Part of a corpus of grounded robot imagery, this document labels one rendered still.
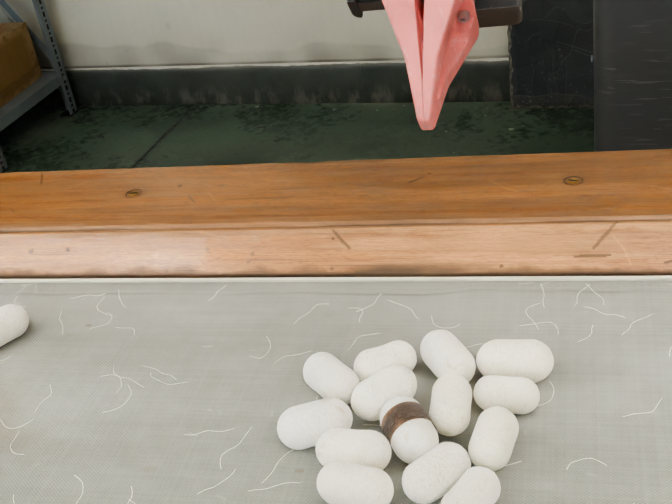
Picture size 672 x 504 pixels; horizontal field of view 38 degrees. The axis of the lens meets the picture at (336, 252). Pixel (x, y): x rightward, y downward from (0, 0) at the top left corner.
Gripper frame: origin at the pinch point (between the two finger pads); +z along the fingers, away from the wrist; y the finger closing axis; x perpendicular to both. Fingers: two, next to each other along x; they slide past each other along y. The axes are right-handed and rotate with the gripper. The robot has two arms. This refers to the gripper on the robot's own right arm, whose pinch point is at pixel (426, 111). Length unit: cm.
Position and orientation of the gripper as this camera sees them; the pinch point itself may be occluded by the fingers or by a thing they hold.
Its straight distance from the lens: 51.7
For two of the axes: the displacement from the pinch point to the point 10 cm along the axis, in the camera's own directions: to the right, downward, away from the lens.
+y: 9.7, -0.2, -2.6
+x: 2.5, 2.9, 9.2
